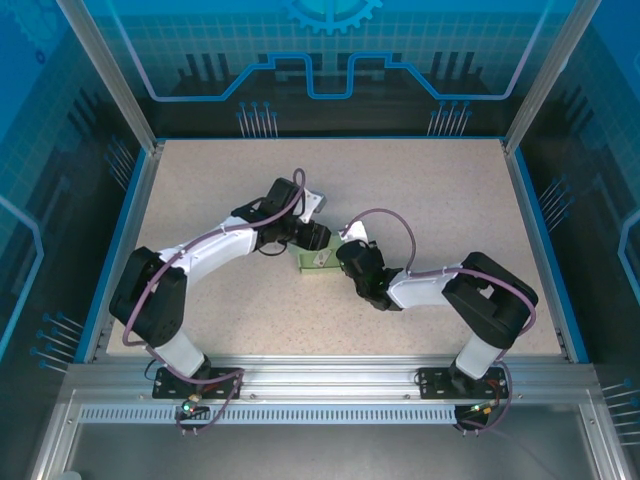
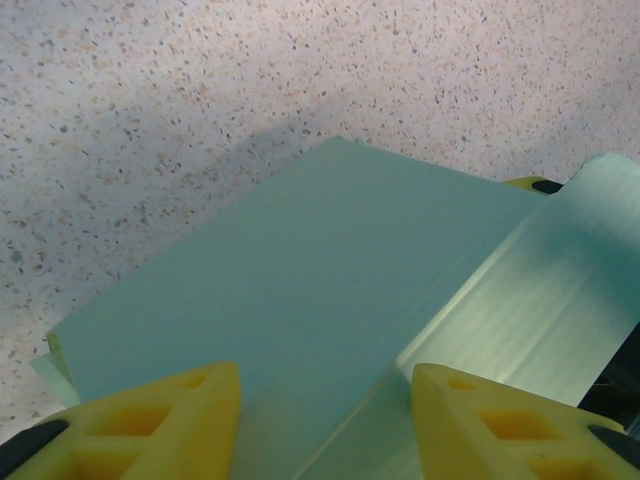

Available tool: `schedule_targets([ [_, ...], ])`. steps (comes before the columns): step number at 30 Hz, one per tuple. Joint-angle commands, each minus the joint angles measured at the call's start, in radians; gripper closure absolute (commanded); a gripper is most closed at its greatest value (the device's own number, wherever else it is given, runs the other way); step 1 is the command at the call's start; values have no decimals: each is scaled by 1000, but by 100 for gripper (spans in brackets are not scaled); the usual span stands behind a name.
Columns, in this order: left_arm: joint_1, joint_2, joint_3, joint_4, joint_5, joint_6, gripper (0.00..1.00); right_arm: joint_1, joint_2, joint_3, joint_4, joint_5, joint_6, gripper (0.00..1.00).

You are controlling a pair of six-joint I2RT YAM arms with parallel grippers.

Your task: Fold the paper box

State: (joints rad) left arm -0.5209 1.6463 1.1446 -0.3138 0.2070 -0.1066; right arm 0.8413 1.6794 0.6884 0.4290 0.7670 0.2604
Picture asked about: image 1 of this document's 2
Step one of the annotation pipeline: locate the green paper box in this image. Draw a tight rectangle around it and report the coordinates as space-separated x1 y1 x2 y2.
291 233 347 276

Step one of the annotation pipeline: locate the aluminium front beam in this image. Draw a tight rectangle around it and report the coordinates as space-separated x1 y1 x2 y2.
63 354 599 404

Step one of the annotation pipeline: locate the blue right edge strip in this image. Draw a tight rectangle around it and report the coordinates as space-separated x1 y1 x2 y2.
513 148 590 364

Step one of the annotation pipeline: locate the blue edge strip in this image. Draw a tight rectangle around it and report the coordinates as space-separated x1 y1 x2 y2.
73 148 151 364
513 148 590 364

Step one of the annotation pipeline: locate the blue left edge strip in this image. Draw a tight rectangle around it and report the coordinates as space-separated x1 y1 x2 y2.
73 148 151 364

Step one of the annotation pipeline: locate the right connector with green light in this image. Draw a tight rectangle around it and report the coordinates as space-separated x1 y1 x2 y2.
455 399 503 426

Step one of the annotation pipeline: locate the connector with green light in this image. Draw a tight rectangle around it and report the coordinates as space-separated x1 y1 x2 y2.
174 393 211 422
455 399 503 426

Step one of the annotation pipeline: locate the left connector with green light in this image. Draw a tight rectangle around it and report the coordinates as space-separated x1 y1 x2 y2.
174 393 211 422

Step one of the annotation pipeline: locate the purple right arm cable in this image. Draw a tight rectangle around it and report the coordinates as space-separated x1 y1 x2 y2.
348 208 540 436

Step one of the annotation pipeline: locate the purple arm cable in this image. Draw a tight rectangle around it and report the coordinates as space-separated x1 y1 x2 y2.
122 168 307 437
348 208 540 436

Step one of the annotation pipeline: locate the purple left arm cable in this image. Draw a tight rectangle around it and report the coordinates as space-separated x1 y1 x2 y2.
122 168 307 437

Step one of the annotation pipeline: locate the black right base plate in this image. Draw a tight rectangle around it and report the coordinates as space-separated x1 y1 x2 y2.
417 366 511 401

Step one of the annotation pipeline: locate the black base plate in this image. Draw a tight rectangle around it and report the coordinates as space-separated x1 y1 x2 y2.
152 366 246 401
417 366 511 401

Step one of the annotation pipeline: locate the slotted cable duct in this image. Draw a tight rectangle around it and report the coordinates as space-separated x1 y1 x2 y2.
77 404 460 427

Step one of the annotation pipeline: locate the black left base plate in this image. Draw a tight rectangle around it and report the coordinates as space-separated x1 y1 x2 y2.
152 366 246 401

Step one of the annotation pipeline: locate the aluminium left side rail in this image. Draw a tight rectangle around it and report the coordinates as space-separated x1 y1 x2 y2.
82 142 167 364

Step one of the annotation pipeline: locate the aluminium rail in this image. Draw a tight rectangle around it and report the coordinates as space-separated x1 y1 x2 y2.
501 139 576 364
82 142 167 364

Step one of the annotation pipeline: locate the aluminium right side rail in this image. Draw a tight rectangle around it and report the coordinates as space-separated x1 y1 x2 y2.
501 139 576 364

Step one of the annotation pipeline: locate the aluminium left corner post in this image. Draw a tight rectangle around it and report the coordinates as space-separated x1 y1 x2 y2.
55 0 167 154

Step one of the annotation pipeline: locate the aluminium corner post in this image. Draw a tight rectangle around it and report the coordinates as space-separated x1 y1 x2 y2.
501 0 604 156
55 0 167 154

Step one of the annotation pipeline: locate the aluminium right corner post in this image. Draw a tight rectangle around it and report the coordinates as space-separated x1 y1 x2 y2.
501 0 604 156

